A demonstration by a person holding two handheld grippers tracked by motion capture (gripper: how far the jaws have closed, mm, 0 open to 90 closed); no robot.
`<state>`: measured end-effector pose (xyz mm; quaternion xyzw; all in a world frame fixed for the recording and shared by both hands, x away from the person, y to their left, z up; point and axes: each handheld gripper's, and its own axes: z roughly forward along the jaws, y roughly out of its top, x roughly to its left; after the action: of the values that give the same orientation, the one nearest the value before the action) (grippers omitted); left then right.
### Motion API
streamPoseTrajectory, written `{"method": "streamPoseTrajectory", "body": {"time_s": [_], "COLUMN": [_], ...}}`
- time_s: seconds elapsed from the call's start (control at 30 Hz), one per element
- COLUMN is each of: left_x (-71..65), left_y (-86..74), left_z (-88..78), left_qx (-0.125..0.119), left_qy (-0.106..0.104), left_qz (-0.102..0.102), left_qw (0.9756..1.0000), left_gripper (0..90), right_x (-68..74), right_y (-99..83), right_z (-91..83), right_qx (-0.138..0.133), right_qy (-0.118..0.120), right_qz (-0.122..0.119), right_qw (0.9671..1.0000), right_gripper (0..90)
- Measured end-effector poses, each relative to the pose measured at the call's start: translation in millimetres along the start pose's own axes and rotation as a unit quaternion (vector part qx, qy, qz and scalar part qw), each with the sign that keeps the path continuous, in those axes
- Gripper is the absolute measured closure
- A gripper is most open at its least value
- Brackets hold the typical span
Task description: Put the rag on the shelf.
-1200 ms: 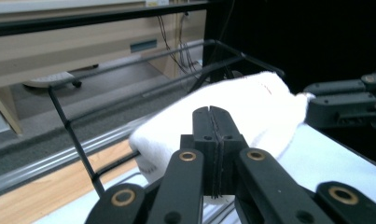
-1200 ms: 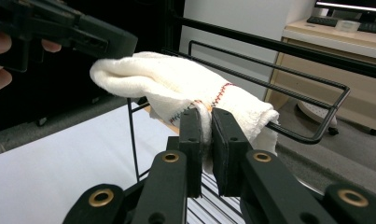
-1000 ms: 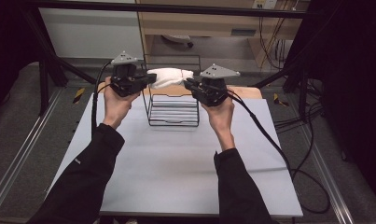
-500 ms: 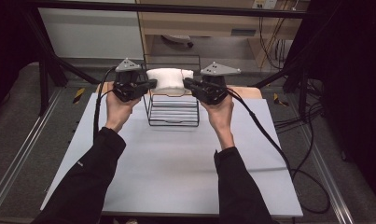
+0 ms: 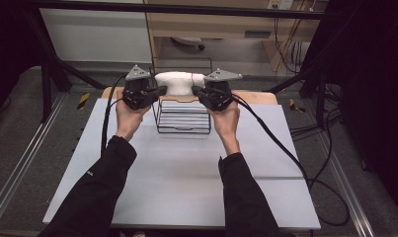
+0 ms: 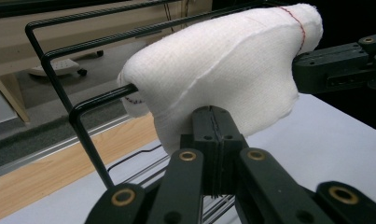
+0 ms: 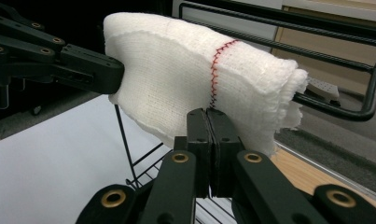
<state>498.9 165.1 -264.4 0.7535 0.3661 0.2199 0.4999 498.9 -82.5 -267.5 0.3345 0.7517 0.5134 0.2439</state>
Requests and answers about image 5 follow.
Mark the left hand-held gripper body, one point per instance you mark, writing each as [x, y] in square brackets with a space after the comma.
[137, 90]

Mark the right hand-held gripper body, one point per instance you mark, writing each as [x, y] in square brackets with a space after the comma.
[218, 90]

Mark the white towel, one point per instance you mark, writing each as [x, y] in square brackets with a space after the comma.
[178, 82]

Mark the person's left hand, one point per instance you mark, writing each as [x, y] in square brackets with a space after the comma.
[129, 120]

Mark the person's right hand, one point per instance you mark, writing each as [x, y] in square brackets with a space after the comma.
[226, 126]

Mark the office chair base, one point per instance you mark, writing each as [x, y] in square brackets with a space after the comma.
[188, 41]

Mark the yellow black floor tape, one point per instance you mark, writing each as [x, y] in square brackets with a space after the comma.
[83, 100]
[296, 106]

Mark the wooden desk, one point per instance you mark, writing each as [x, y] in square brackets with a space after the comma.
[219, 24]

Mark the white panel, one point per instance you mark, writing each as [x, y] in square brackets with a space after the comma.
[94, 36]

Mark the black metal stand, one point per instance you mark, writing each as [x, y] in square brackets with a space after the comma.
[51, 75]
[313, 82]

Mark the white power strip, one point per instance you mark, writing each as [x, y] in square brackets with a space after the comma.
[280, 4]

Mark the black metal frame bar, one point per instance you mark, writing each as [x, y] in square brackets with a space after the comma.
[173, 10]

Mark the aluminium floor rail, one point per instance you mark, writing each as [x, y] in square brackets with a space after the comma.
[348, 194]
[22, 164]

